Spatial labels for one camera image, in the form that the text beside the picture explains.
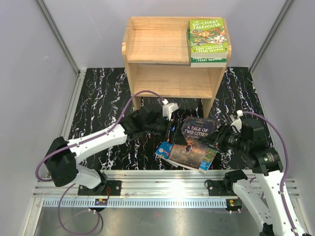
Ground dark Tale of Two Cities book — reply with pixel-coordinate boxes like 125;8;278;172
168;116;216;170

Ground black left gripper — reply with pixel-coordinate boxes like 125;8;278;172
144;116;187;146

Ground dark green 104-storey treehouse book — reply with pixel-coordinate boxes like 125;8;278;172
187;29;228;67

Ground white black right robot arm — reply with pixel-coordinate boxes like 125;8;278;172
199;118;307;236

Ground blue 26-storey treehouse book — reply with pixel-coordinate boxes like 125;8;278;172
198;148;217;174

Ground aluminium rail frame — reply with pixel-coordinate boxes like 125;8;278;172
23;68;305;236

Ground slotted white cable duct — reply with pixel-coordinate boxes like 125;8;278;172
43;198;227;208

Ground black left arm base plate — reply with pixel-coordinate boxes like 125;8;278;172
78;171;122;196

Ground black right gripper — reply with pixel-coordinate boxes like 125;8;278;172
198;122;251;154

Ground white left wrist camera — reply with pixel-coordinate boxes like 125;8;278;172
162;99;179;120

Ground blue back-cover treehouse book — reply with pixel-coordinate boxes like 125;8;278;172
155;142;179;168

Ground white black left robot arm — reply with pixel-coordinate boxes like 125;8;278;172
44;107;175;195

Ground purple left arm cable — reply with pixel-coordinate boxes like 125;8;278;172
34;90;168;235

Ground wooden shelf stand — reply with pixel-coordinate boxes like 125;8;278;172
122;16;226;118

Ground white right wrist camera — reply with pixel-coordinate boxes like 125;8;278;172
230;110;243;132

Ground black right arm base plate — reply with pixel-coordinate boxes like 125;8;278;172
204;179;236;197

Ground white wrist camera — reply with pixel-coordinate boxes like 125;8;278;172
230;110;243;132
162;99;179;120

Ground light green 65-storey treehouse book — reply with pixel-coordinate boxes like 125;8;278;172
189;18;229;59

